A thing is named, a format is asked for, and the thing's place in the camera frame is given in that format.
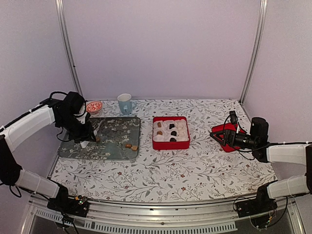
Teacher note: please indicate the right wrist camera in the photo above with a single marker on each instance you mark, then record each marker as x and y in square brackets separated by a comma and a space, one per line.
[233, 116]

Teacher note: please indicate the white plastic box insert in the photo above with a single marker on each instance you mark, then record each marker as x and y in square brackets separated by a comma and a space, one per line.
[180, 125]

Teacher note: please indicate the green floral tray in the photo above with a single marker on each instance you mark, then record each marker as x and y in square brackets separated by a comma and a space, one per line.
[114, 134]

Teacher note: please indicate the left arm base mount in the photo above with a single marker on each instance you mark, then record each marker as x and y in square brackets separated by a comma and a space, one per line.
[78, 206]

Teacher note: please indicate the red chocolate box base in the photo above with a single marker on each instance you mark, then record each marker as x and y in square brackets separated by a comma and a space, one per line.
[171, 145]

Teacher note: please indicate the left aluminium frame post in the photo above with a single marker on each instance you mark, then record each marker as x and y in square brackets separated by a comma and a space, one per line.
[67, 45]

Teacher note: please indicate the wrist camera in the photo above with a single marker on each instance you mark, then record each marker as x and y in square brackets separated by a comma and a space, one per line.
[75, 101]
[233, 116]

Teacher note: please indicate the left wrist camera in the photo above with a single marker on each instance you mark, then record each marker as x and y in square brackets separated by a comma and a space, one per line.
[75, 101]

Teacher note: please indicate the right aluminium frame post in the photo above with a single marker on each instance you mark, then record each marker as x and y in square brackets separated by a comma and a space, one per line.
[255, 50]

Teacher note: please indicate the light blue mug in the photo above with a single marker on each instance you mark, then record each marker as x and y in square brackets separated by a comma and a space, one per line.
[126, 104]

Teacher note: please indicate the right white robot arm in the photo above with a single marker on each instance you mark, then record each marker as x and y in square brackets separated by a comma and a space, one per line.
[256, 142]

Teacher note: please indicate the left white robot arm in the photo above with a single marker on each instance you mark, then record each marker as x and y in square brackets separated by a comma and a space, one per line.
[69, 114]

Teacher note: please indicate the floral tablecloth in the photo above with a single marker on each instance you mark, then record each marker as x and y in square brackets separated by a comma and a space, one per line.
[202, 172]

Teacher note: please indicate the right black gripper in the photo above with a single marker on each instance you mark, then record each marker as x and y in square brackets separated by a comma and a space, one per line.
[229, 135]

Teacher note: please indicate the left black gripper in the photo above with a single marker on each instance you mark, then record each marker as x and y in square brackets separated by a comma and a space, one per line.
[87, 134]

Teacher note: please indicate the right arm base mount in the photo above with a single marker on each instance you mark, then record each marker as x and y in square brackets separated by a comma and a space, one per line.
[260, 204]

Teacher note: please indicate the red patterned small bowl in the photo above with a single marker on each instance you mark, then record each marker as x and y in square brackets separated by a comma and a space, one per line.
[94, 107]

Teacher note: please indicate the aluminium frame post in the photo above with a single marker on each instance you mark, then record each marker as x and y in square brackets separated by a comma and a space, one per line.
[67, 45]
[255, 50]

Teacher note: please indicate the red box lid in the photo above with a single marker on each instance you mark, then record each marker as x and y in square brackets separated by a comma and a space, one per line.
[238, 129]

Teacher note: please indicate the front aluminium rail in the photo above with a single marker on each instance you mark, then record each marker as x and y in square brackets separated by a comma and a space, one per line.
[202, 217]

